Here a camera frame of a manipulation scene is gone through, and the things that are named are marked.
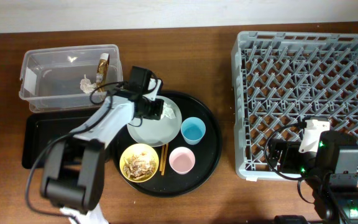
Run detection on white tissue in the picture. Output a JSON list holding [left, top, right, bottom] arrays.
[[80, 75, 97, 94], [160, 102, 176, 119]]

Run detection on grey round plate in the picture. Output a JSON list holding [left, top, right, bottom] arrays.
[[127, 96, 182, 147]]

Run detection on wooden chopstick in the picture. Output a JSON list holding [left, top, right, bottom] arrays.
[[161, 143, 169, 176], [159, 144, 166, 172]]

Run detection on light blue cup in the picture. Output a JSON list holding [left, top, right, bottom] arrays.
[[180, 117, 206, 145]]

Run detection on yellow bowl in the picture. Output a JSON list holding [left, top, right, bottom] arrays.
[[119, 144, 160, 183]]

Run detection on food scraps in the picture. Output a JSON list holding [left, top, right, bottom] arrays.
[[122, 152, 157, 181]]

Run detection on pink cup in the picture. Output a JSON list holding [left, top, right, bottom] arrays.
[[169, 147, 195, 175]]

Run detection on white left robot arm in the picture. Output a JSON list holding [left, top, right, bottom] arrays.
[[40, 90, 163, 213]]

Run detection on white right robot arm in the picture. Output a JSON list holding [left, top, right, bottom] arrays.
[[268, 131, 358, 223]]

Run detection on grey dishwasher rack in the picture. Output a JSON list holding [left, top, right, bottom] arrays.
[[231, 31, 358, 180]]

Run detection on clear plastic waste bin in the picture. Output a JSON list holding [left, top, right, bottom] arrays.
[[19, 44, 123, 113]]

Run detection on gold snack wrapper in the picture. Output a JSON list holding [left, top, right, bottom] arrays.
[[96, 53, 109, 92]]

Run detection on round black tray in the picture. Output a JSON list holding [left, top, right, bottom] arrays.
[[124, 90, 223, 197]]

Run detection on black rectangular tray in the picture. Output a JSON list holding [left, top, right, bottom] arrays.
[[22, 109, 96, 169]]

